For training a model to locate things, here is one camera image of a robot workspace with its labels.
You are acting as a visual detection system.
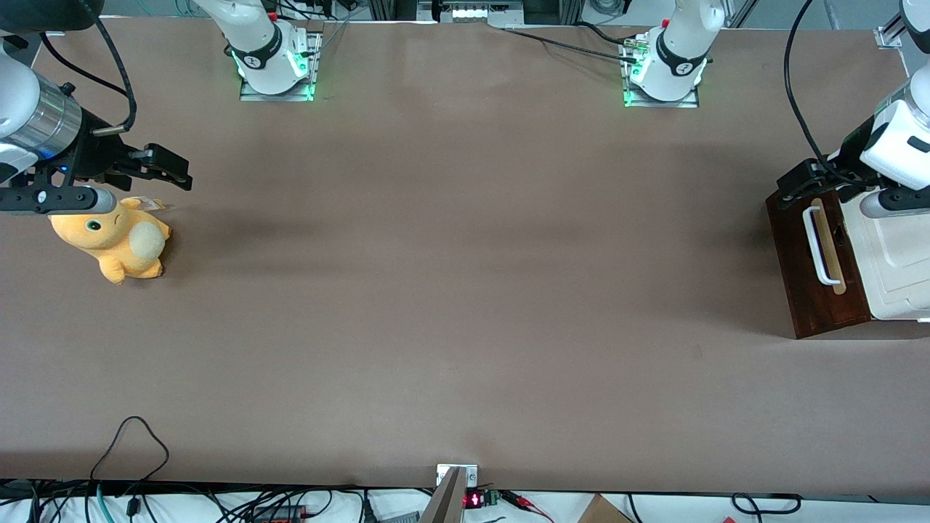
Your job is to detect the thin black table cable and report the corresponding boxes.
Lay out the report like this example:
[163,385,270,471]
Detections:
[500,27,642,63]

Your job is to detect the dark brown drawer white handle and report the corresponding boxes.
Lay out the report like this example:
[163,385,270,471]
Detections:
[764,190,873,341]

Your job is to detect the brown cardboard piece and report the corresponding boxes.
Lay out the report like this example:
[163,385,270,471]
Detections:
[577,493,634,523]

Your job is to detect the black flat loop cable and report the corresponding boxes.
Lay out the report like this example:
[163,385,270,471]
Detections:
[729,492,803,517]

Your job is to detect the orange black device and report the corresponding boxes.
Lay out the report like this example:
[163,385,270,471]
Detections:
[250,503,310,523]

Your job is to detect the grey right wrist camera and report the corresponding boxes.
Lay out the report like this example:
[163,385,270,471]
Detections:
[0,186,118,216]

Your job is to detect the thick black table cable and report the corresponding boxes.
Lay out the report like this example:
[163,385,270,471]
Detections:
[574,21,631,47]

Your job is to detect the grey metal bar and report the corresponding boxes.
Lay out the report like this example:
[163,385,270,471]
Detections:
[417,466,470,523]

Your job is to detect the silver camera mount bracket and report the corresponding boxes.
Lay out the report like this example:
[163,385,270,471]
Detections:
[436,463,480,490]

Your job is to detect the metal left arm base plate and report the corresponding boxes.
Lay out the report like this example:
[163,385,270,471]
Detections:
[621,35,701,110]

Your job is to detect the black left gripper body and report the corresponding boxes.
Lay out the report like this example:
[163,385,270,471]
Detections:
[827,109,894,192]

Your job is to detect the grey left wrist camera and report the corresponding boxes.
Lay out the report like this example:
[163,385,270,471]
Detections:
[860,187,930,219]

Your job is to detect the white lit device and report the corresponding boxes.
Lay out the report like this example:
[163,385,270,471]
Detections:
[439,0,525,23]

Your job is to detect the orange plush toy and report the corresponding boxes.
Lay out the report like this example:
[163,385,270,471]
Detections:
[48,195,173,286]

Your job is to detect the red clip wires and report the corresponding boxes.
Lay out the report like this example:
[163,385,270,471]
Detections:
[500,490,555,523]

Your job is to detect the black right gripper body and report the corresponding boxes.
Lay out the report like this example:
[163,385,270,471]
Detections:
[31,108,150,190]

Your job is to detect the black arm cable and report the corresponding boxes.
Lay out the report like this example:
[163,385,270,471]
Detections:
[783,0,865,187]
[39,16,139,138]

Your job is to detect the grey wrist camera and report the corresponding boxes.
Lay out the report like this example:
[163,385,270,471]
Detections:
[0,186,118,216]
[860,187,930,219]

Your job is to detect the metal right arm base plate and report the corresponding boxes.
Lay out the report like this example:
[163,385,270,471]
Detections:
[239,31,322,103]

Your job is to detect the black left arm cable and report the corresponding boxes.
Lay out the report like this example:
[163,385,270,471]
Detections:
[783,0,865,187]

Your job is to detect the black looped thin cable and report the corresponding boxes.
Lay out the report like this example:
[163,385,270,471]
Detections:
[90,415,170,486]

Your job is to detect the white wooden cabinet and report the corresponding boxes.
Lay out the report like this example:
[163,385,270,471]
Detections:
[836,185,930,324]

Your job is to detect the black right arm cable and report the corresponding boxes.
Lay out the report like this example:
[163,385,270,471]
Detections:
[39,16,139,138]

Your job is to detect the aluminium frame extrusion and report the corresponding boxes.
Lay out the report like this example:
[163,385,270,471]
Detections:
[875,7,913,50]

